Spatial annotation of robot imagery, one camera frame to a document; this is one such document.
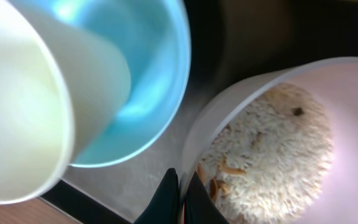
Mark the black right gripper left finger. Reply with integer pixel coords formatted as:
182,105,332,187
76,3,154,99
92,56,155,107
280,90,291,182
134,168,180,224

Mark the leftover rice food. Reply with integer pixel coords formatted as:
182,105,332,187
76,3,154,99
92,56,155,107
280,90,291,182
197,83,333,223

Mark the dark brown serving tray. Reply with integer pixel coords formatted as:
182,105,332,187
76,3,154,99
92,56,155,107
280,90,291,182
42,1,358,223

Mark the light blue bowl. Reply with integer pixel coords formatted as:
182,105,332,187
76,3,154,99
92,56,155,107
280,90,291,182
14,0,191,168

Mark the white paper cup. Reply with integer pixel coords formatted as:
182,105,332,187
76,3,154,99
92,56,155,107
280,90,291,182
0,1,131,205

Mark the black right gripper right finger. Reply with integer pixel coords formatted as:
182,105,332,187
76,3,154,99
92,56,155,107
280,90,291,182
184,172,229,224

